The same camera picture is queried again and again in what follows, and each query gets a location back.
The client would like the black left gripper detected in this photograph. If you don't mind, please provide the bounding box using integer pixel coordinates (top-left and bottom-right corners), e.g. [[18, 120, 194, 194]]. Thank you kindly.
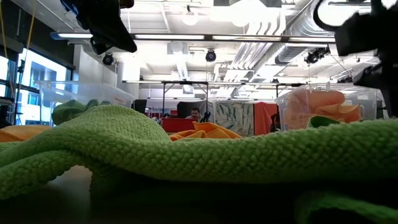
[[60, 0, 137, 54]]

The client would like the green microfiber towel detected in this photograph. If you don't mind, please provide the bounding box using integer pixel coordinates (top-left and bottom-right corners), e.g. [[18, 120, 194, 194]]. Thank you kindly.
[[307, 115, 342, 129], [51, 98, 112, 126], [0, 104, 398, 224]]

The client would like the long ceiling light strip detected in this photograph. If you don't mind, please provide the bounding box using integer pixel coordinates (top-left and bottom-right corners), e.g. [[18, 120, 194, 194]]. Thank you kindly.
[[50, 31, 337, 44]]

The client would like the clear plastic storage bin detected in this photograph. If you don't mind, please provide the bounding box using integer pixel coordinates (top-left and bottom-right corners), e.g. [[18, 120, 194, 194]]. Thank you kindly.
[[275, 82, 379, 131], [34, 80, 137, 126]]

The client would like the small black monitor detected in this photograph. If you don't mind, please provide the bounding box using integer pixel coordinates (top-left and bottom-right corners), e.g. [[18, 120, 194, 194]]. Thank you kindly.
[[133, 99, 148, 114]]

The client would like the red partition panel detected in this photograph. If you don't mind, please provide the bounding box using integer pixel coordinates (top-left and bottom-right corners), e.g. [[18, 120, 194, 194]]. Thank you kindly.
[[160, 117, 197, 134]]

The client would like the person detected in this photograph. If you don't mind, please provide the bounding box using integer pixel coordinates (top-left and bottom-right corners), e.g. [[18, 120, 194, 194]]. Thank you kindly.
[[185, 106, 203, 121]]

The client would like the red fabric screen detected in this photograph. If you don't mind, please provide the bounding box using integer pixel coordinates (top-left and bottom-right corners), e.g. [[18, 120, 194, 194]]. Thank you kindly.
[[253, 102, 278, 136]]

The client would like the leaf pattern fabric screen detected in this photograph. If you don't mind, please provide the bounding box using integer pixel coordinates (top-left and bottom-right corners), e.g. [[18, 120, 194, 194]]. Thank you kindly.
[[213, 101, 256, 137]]

